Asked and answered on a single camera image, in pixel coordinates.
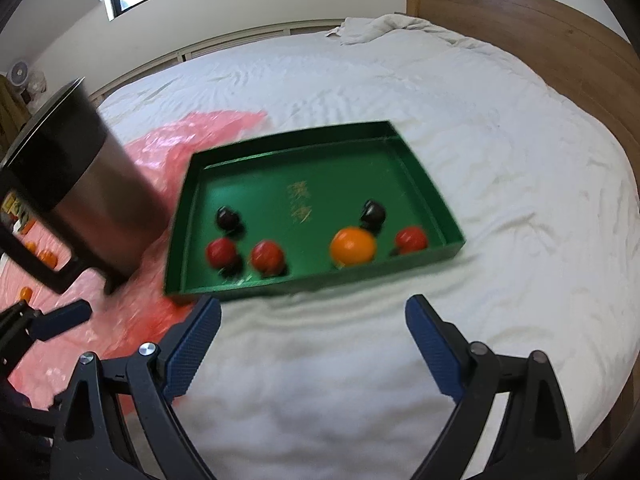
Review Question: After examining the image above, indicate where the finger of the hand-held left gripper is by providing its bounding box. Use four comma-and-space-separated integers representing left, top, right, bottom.
29, 301, 93, 342

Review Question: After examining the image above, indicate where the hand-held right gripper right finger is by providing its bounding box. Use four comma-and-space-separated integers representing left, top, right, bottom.
405, 294, 576, 480

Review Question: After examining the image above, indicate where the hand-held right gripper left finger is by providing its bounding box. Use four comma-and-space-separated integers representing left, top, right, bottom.
50, 296, 222, 480

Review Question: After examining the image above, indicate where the red plum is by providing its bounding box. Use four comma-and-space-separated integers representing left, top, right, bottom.
205, 237, 241, 271
395, 226, 429, 255
250, 241, 287, 276

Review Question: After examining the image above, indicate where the dark purple plum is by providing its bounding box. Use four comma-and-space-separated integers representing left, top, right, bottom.
215, 206, 243, 233
360, 199, 388, 231

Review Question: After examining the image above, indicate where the green cardboard tray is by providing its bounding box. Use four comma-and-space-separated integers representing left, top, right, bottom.
164, 120, 467, 307

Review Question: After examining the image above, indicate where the pink plastic sheet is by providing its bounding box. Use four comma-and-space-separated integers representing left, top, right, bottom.
0, 109, 268, 411

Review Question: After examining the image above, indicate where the black and copper electric kettle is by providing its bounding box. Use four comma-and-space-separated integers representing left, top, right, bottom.
0, 77, 173, 296

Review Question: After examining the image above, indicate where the white bed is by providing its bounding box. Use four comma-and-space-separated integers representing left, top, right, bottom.
0, 12, 636, 480

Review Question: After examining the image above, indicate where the pile of clear plastic bags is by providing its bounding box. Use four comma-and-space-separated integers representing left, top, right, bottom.
27, 70, 48, 106

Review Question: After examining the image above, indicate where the white radiator cover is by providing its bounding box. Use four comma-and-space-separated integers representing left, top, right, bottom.
87, 19, 346, 106

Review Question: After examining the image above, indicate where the crumpled white blanket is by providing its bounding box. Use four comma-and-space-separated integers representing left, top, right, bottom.
326, 14, 506, 48

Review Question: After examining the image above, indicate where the wooden headboard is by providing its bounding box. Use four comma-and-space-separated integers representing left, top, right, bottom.
406, 0, 640, 461

